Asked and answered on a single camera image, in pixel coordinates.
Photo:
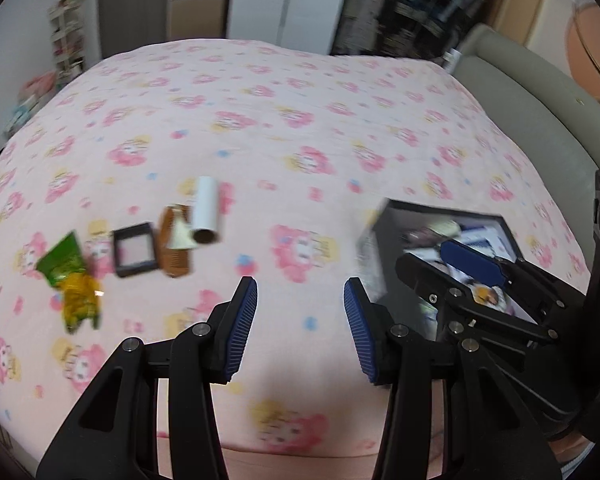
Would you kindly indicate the small black square frame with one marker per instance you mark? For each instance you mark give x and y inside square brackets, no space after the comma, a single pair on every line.
[134,250]

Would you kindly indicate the white paper roll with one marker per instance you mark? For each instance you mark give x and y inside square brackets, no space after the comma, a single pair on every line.
[206,211]

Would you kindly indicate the grey upholstered headboard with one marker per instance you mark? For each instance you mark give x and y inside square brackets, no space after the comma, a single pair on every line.
[551,118]

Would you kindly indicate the green yellow snack packet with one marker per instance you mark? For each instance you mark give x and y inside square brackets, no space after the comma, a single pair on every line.
[66,271]

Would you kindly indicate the black storage box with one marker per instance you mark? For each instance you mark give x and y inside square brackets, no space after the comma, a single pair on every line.
[406,228]

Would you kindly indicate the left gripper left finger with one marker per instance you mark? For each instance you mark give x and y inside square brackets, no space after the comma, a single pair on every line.
[111,432]

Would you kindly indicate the grey door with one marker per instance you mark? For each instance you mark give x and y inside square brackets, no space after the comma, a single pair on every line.
[125,25]

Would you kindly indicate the white shelf rack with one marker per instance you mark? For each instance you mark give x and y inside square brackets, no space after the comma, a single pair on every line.
[67,38]

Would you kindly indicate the pink cartoon print blanket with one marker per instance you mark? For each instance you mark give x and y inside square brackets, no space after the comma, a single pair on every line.
[306,149]

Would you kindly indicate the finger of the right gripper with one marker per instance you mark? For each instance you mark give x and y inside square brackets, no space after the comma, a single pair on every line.
[529,286]
[454,301]

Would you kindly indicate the brown wooden comb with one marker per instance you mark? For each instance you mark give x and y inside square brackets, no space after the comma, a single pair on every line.
[173,241]

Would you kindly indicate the white wardrobe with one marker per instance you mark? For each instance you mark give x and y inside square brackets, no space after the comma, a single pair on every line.
[303,25]

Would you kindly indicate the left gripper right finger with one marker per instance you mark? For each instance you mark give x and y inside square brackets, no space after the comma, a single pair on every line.
[453,386]

